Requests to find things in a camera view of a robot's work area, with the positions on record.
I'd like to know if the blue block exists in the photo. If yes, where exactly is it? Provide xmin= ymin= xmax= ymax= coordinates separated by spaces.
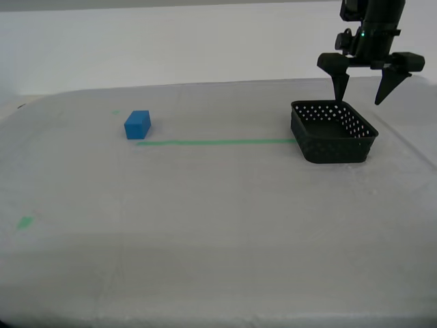
xmin=123 ymin=109 xmax=152 ymax=140

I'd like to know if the black perforated plastic basket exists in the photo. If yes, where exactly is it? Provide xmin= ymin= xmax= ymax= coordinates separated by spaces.
xmin=290 ymin=99 xmax=380 ymax=165

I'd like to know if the white table cover sheet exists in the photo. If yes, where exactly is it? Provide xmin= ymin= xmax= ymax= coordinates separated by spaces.
xmin=0 ymin=74 xmax=437 ymax=328

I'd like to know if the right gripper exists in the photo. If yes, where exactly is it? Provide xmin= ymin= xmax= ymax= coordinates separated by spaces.
xmin=316 ymin=22 xmax=426 ymax=106

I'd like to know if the long green tape strip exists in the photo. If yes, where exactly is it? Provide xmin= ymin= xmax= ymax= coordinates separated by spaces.
xmin=135 ymin=138 xmax=300 ymax=147

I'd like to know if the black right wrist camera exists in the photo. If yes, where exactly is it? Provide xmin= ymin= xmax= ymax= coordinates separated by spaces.
xmin=335 ymin=29 xmax=356 ymax=55

